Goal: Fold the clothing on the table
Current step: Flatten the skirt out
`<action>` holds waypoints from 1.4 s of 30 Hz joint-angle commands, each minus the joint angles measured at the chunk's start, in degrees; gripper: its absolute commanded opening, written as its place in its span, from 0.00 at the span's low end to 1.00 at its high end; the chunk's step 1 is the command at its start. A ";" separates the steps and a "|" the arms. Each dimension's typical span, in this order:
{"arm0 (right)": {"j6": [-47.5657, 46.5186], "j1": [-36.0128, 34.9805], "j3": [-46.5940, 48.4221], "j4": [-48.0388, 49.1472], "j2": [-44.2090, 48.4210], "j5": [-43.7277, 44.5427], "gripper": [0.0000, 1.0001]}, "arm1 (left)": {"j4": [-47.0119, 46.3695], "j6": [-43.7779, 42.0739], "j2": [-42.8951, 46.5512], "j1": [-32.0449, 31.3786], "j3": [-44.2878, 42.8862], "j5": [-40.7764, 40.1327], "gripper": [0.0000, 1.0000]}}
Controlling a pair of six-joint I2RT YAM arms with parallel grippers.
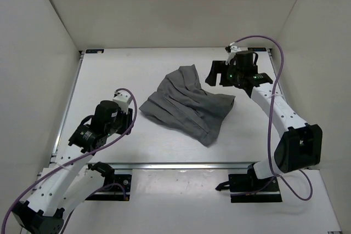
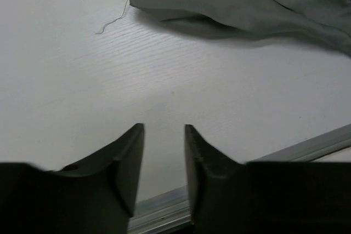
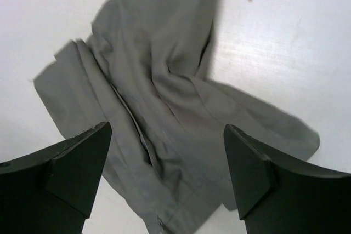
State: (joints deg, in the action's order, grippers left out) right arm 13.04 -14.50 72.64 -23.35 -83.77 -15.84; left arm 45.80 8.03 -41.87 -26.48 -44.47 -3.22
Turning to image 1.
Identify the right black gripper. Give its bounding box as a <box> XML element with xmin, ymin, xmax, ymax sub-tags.
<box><xmin>205</xmin><ymin>61</ymin><xmax>242</xmax><ymax>88</ymax></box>

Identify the grey pleated skirt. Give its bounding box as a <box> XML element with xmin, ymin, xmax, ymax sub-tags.
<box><xmin>139</xmin><ymin>65</ymin><xmax>235</xmax><ymax>147</ymax></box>

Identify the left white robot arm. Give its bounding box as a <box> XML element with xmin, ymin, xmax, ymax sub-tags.
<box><xmin>12</xmin><ymin>99</ymin><xmax>134</xmax><ymax>233</ymax></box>

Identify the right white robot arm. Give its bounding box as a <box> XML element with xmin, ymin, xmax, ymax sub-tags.
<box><xmin>205</xmin><ymin>50</ymin><xmax>322</xmax><ymax>191</ymax></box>

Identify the right blue corner label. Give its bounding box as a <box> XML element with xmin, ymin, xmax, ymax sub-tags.
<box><xmin>247</xmin><ymin>47</ymin><xmax>267</xmax><ymax>52</ymax></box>

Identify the blue corner label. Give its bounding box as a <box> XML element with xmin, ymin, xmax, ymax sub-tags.
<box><xmin>85</xmin><ymin>49</ymin><xmax>104</xmax><ymax>54</ymax></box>
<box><xmin>247</xmin><ymin>47</ymin><xmax>267</xmax><ymax>52</ymax></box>

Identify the left blue corner label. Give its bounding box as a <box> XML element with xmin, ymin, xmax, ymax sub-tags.
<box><xmin>85</xmin><ymin>49</ymin><xmax>104</xmax><ymax>54</ymax></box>

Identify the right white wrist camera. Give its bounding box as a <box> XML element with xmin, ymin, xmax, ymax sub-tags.
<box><xmin>225</xmin><ymin>42</ymin><xmax>241</xmax><ymax>65</ymax></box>

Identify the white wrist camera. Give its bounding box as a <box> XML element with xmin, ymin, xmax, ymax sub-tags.
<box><xmin>225</xmin><ymin>42</ymin><xmax>241</xmax><ymax>65</ymax></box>
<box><xmin>112</xmin><ymin>91</ymin><xmax>132</xmax><ymax>114</ymax></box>

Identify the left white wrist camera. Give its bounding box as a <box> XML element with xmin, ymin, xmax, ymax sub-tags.
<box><xmin>112</xmin><ymin>91</ymin><xmax>132</xmax><ymax>114</ymax></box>

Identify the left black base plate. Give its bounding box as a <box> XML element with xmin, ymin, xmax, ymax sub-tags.
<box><xmin>86</xmin><ymin>170</ymin><xmax>132</xmax><ymax>202</ymax></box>

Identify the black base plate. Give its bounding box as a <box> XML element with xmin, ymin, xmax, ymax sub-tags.
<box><xmin>228</xmin><ymin>174</ymin><xmax>282</xmax><ymax>203</ymax></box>
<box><xmin>86</xmin><ymin>170</ymin><xmax>132</xmax><ymax>202</ymax></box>

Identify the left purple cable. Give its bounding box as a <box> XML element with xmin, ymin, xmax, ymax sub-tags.
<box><xmin>0</xmin><ymin>88</ymin><xmax>138</xmax><ymax>234</ymax></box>

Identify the purple cable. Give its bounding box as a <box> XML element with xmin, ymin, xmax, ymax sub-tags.
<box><xmin>230</xmin><ymin>35</ymin><xmax>314</xmax><ymax>200</ymax></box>
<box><xmin>0</xmin><ymin>88</ymin><xmax>138</xmax><ymax>234</ymax></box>

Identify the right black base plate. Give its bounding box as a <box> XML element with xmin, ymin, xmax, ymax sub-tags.
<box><xmin>228</xmin><ymin>174</ymin><xmax>282</xmax><ymax>203</ymax></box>

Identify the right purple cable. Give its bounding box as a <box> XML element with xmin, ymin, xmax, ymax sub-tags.
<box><xmin>230</xmin><ymin>35</ymin><xmax>314</xmax><ymax>200</ymax></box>

